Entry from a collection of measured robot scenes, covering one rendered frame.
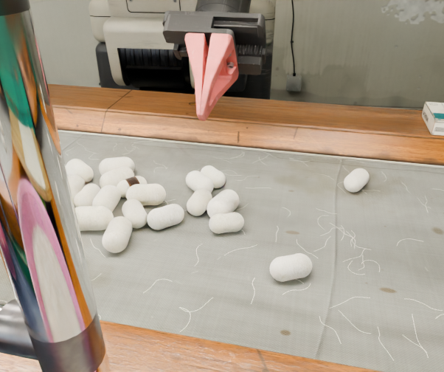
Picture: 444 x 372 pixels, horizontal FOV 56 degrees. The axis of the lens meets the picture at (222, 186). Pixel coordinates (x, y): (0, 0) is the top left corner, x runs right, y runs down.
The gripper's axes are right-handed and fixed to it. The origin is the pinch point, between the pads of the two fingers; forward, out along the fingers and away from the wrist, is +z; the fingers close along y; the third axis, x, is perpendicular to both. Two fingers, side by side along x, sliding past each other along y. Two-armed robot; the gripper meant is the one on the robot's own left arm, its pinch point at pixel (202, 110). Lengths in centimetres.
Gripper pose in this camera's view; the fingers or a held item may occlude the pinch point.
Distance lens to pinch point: 41.9
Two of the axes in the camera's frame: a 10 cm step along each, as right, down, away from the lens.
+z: -1.6, 9.4, -2.9
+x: 1.4, 3.2, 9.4
